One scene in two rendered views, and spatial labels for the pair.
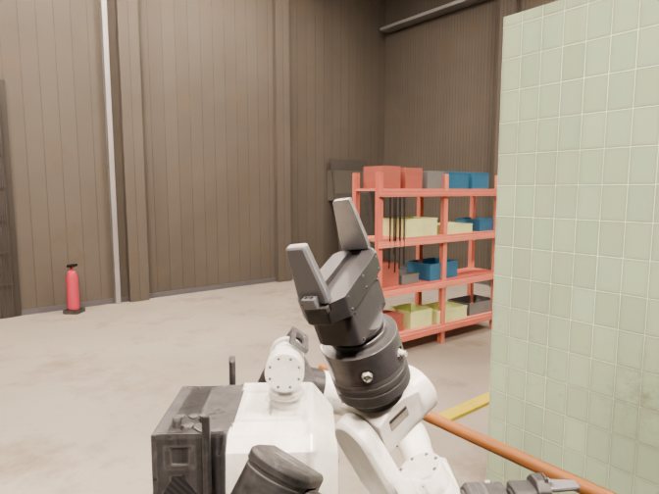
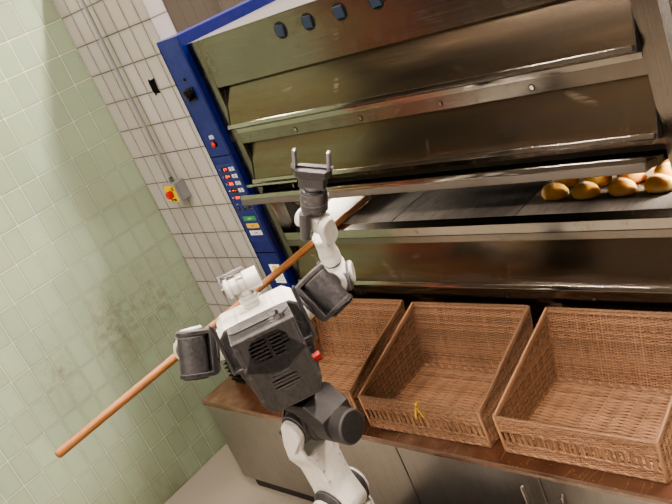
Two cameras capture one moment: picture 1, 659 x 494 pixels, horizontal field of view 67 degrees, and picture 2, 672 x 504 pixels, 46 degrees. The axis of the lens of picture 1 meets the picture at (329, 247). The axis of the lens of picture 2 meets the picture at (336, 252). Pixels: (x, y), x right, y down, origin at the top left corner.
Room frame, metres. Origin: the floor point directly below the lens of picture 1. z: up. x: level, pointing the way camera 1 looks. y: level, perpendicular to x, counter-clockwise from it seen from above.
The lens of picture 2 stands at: (0.67, 2.35, 2.31)
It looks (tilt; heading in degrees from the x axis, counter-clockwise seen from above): 21 degrees down; 267
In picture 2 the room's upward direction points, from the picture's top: 23 degrees counter-clockwise
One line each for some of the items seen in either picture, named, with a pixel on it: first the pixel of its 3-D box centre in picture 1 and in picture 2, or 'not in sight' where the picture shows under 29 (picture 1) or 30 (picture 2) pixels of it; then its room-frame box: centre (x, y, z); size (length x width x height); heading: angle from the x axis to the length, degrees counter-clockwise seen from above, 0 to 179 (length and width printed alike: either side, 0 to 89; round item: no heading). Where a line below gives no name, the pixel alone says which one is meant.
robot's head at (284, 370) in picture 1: (285, 369); (244, 285); (0.85, 0.08, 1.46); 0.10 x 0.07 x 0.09; 3
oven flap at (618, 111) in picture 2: not in sight; (409, 139); (0.12, -0.39, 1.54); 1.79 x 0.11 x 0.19; 128
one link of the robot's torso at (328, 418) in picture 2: not in sight; (318, 413); (0.81, 0.15, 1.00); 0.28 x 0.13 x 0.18; 127
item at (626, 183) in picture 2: not in sight; (632, 153); (-0.58, -0.20, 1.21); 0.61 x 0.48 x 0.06; 38
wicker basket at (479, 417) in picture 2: not in sight; (447, 367); (0.32, -0.21, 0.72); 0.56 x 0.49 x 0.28; 129
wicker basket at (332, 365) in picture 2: not in sight; (334, 354); (0.69, -0.69, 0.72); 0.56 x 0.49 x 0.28; 129
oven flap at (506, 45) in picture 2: not in sight; (384, 71); (0.12, -0.39, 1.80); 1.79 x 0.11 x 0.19; 128
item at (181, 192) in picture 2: not in sight; (176, 190); (1.08, -1.55, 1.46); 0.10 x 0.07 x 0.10; 128
